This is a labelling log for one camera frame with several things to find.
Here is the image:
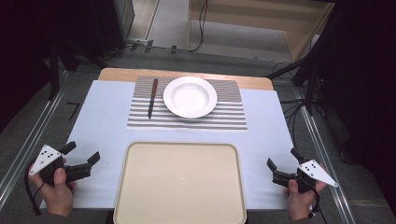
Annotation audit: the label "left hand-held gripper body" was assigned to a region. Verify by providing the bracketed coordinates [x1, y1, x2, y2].
[29, 144, 93, 188]

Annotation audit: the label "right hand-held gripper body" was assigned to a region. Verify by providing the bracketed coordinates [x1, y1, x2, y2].
[272, 159, 339, 194]

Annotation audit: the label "person's right hand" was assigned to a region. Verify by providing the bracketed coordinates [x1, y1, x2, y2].
[282, 163, 328, 224]

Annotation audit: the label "person's left hand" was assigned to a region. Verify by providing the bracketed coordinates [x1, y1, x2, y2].
[28, 158, 78, 218]

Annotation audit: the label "white table cover sheet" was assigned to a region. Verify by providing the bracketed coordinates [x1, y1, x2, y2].
[39, 79, 313, 211]

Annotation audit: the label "black metal stand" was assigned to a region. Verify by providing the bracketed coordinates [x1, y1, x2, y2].
[43, 38, 108, 101]
[265, 46, 326, 117]

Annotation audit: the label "beige plastic tray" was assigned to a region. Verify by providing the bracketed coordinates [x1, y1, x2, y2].
[112, 141, 248, 224]

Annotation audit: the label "grey striped placemat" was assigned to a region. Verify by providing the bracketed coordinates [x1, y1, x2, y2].
[126, 76, 248, 132]

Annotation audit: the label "white round plate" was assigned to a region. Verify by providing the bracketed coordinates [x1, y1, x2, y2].
[163, 76, 219, 119]

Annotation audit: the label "light wooden shelf unit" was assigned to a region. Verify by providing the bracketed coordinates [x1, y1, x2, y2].
[186, 0, 336, 63]

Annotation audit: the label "dark cabinet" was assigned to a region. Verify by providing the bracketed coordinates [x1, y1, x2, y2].
[89, 0, 135, 59]

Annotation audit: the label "metal floor rail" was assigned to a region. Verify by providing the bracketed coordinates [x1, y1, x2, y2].
[0, 70, 70, 203]
[293, 87, 358, 224]

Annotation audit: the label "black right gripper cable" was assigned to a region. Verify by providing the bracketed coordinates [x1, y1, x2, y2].
[306, 181, 329, 224]

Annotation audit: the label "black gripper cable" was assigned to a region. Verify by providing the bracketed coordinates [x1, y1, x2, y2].
[306, 181, 329, 224]
[23, 158, 47, 217]

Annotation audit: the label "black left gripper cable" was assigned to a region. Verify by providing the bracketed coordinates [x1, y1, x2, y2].
[23, 158, 47, 217]

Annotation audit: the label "black floor cables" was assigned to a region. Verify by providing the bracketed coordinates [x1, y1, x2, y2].
[272, 60, 325, 150]

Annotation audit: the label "brown-handled knife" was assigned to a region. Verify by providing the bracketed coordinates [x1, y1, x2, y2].
[147, 77, 160, 120]

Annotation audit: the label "black hanging cable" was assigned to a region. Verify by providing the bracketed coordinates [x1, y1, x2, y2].
[188, 0, 209, 53]

